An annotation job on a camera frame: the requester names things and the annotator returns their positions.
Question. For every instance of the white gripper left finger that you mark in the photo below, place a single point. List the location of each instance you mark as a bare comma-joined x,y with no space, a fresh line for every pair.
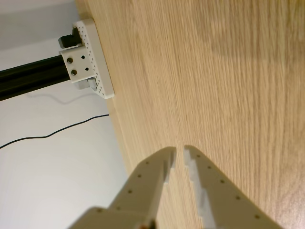
140,188

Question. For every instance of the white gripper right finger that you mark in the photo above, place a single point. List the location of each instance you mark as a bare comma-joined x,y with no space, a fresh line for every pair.
221,198

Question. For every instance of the white plastic side clamp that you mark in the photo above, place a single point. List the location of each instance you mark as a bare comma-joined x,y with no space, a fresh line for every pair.
85,84

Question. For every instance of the black aluminium extrusion pole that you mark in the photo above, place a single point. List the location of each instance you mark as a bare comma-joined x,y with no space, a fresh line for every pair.
35,74

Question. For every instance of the white perforated base plate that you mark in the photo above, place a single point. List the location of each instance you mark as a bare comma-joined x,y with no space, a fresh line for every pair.
101,69

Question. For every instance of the white pole mounting bracket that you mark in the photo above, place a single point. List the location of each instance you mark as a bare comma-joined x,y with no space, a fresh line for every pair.
76,64

